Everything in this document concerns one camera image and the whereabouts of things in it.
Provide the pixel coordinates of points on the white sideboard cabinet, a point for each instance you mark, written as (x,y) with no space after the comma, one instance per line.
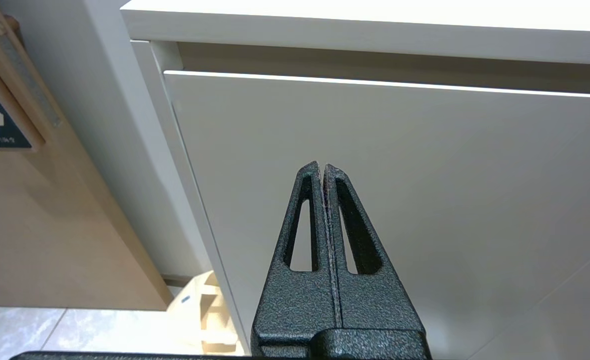
(324,30)

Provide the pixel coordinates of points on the dark blue door tag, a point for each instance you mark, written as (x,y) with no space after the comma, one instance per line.
(0,127)

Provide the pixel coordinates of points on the metal door lock plate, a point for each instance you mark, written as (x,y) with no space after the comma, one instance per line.
(25,75)

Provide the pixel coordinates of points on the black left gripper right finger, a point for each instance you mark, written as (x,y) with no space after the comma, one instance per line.
(374,300)

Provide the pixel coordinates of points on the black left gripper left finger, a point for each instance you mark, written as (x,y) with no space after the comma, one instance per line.
(294,300)

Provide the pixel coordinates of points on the beige plywood stool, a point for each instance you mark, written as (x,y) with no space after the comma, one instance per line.
(205,310)

